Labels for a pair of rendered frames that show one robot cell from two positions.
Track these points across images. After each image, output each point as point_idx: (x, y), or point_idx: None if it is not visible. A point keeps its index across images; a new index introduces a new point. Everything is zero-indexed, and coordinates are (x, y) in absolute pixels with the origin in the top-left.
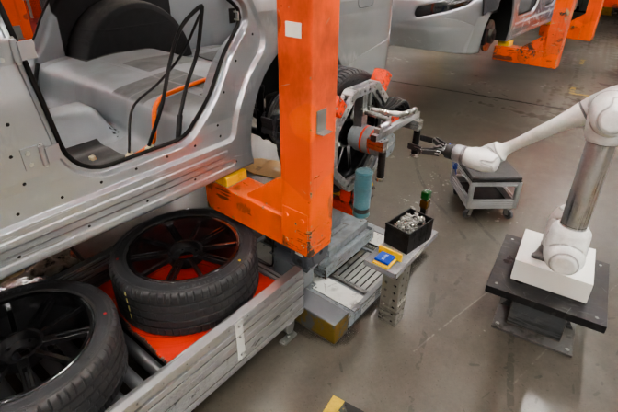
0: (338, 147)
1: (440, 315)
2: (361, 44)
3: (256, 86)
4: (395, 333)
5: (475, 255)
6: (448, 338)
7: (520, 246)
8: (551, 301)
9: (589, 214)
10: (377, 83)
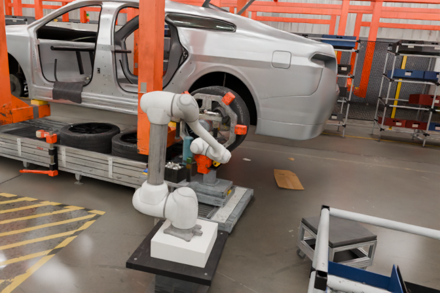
0: None
1: None
2: (275, 90)
3: (186, 86)
4: (148, 226)
5: (245, 260)
6: None
7: None
8: (149, 241)
9: (148, 171)
10: (216, 97)
